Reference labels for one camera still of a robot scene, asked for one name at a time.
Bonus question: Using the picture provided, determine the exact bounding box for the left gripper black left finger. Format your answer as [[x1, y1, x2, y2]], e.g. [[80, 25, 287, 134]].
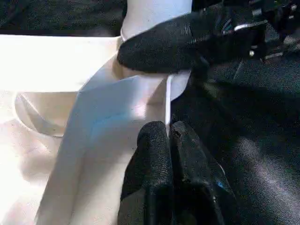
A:
[[117, 121, 174, 225]]

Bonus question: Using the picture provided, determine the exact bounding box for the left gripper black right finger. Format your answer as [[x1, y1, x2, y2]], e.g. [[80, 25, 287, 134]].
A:
[[170, 120, 237, 225]]

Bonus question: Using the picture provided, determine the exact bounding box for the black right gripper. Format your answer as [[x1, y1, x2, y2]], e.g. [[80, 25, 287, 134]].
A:
[[248, 0, 300, 61]]

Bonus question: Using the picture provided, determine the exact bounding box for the white plastic table leg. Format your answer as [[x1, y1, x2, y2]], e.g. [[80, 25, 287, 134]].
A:
[[120, 0, 194, 80]]

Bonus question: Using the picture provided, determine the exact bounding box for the black plastic mat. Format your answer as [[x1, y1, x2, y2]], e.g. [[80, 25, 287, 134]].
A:
[[0, 0, 300, 225]]

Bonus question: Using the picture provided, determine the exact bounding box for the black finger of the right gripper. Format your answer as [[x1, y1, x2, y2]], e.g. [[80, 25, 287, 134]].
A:
[[116, 6, 263, 75]]

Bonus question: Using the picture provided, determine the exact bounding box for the white plastic table top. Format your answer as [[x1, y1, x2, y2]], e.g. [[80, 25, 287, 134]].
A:
[[0, 34, 193, 225]]

